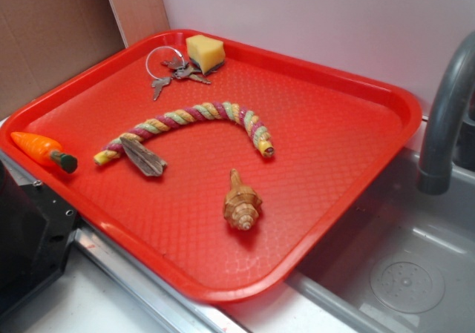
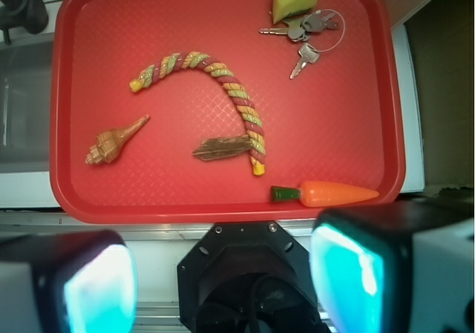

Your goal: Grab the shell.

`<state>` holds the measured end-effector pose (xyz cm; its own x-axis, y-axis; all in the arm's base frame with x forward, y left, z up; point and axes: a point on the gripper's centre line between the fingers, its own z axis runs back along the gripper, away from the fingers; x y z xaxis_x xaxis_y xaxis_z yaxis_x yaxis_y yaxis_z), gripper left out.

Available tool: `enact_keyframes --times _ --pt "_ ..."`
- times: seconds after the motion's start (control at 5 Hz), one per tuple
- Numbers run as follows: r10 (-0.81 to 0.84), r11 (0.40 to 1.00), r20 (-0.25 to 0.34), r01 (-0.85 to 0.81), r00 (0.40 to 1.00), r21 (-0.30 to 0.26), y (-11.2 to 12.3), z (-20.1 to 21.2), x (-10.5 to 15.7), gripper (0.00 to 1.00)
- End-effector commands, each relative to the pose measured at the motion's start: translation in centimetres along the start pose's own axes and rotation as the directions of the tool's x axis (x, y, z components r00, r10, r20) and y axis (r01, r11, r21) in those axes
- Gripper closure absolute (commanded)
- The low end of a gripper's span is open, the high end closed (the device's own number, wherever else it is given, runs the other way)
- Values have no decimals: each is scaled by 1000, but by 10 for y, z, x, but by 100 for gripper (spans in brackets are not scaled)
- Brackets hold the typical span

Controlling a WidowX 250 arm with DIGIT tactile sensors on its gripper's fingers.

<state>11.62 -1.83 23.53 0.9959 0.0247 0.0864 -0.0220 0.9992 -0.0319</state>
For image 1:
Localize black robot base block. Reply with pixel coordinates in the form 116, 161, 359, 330
1, 164, 78, 319

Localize red plastic tray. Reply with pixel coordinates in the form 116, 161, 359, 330
1, 30, 422, 303

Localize brown spiral seashell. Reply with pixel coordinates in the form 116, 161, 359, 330
223, 168, 263, 231

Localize brown wood bark piece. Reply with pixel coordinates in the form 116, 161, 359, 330
119, 136, 168, 177

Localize yellow sponge block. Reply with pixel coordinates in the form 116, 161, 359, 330
186, 35, 226, 76

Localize light wooden board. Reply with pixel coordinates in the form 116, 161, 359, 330
109, 0, 170, 47

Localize orange toy carrot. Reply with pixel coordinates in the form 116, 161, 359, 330
10, 131, 78, 174

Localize grey curved faucet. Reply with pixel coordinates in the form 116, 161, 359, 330
416, 33, 474, 195

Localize grey plastic sink basin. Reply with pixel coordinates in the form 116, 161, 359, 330
222, 145, 475, 333

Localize brown cardboard panel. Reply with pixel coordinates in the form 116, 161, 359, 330
1, 0, 124, 118

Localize multicolour twisted rope toy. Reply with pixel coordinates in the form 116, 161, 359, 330
93, 101, 276, 167

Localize metal keys on ring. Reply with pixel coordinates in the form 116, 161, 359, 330
145, 46, 212, 102

